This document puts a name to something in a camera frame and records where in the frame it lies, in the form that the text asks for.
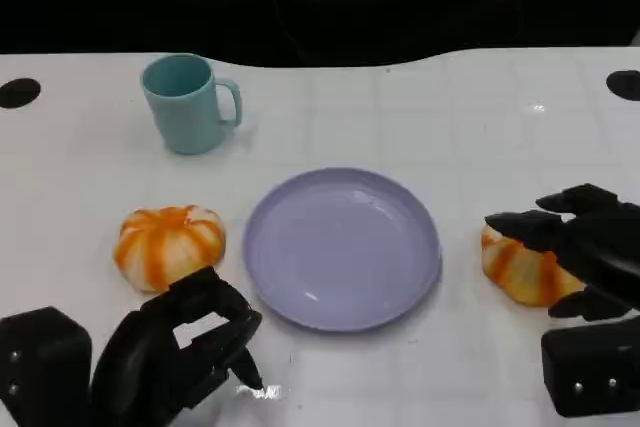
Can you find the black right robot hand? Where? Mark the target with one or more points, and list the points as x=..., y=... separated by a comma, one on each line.
x=600, y=237

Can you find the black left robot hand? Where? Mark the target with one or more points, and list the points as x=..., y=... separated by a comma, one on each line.
x=145, y=367

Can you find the orange white striped toy bread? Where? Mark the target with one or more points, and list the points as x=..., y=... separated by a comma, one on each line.
x=165, y=242
x=520, y=272

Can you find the lilac plate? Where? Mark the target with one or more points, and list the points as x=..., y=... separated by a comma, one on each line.
x=345, y=252

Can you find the pale green mug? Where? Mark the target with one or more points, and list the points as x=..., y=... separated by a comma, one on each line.
x=185, y=112

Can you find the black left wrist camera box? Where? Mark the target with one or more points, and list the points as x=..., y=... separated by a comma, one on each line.
x=45, y=367

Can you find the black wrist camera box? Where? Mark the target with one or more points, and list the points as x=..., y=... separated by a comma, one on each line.
x=595, y=362
x=45, y=367

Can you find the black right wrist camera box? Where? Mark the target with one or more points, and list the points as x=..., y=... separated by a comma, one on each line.
x=595, y=362

